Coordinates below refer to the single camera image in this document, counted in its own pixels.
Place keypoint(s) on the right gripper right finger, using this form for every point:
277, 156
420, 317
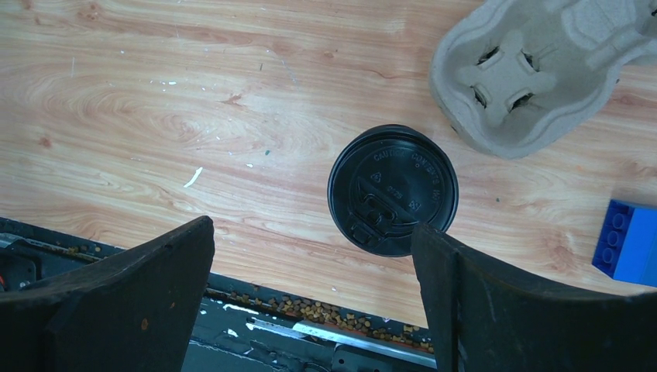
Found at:
487, 315

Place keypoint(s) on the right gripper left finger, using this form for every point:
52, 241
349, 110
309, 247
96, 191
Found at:
132, 311

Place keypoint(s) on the black coffee cup lid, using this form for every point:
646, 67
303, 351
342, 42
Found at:
388, 180

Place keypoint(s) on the blue toy brick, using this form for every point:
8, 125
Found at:
626, 246

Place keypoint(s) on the cardboard cup carrier tray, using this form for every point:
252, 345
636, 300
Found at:
515, 76

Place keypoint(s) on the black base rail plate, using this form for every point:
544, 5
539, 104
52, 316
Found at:
240, 326

